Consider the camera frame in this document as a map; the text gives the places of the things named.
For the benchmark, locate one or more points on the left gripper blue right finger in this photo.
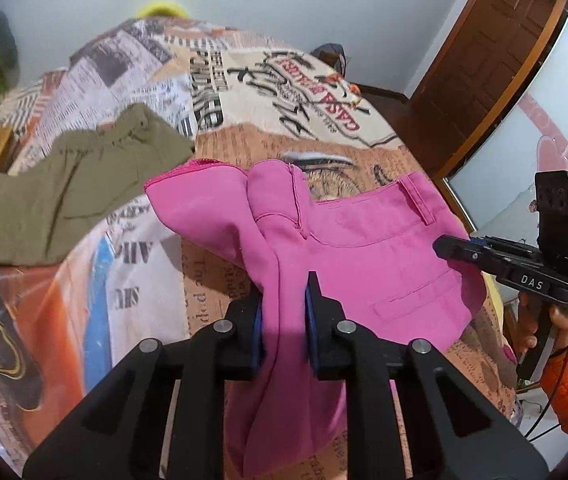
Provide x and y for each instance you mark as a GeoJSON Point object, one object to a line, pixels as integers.
{"type": "Point", "coordinates": [327, 358]}

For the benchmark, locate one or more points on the printed bed blanket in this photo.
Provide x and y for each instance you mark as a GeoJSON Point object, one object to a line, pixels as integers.
{"type": "Point", "coordinates": [86, 268]}

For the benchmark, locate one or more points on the blue backpack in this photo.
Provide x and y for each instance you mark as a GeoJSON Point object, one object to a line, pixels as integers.
{"type": "Point", "coordinates": [332, 55]}

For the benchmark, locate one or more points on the right hand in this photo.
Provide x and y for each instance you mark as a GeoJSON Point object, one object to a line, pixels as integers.
{"type": "Point", "coordinates": [529, 317]}

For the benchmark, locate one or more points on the wooden door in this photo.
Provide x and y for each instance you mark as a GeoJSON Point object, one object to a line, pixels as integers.
{"type": "Point", "coordinates": [484, 52]}

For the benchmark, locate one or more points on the yellow headboard pad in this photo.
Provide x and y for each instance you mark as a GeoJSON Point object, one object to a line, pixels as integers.
{"type": "Point", "coordinates": [162, 9]}

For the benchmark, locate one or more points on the pink pants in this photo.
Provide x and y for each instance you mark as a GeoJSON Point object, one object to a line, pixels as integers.
{"type": "Point", "coordinates": [373, 253]}

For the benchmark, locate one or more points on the black camera box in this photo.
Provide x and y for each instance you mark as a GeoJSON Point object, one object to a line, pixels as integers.
{"type": "Point", "coordinates": [552, 207]}

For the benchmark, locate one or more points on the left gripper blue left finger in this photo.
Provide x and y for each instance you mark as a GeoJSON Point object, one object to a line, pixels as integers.
{"type": "Point", "coordinates": [246, 348]}

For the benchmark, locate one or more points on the olive green pants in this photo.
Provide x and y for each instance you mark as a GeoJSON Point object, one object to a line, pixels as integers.
{"type": "Point", "coordinates": [88, 174]}

